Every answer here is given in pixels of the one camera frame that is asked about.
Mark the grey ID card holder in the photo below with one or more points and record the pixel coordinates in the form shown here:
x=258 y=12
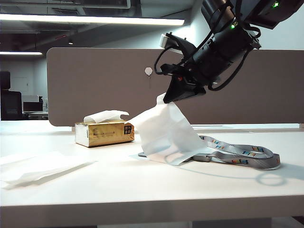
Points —
x=142 y=154

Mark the long ceiling light strip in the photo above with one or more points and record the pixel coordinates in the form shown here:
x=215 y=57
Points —
x=95 y=20

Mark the background office desk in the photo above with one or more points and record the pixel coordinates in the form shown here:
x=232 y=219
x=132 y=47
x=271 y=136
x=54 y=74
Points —
x=34 y=107

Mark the gold tissue pack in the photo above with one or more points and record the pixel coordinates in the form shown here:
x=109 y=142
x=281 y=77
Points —
x=104 y=134

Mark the white paper tissue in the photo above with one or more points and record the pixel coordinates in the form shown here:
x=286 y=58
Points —
x=104 y=115
x=42 y=167
x=166 y=133

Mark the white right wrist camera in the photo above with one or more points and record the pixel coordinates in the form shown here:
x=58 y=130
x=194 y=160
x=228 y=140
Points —
x=167 y=41

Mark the white round adhesive hook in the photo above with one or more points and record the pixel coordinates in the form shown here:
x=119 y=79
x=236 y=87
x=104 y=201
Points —
x=148 y=70

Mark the brown desk partition panel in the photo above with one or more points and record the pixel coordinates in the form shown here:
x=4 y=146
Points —
x=95 y=83

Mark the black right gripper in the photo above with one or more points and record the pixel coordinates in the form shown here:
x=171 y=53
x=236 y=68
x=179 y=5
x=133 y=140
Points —
x=204 y=64

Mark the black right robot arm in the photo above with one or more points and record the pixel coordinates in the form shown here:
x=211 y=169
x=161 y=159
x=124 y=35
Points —
x=240 y=42

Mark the short ceiling light strip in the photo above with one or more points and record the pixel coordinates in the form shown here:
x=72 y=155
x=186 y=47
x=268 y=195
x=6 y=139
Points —
x=19 y=53

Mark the black office chair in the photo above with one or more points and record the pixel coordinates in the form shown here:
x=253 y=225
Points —
x=10 y=102

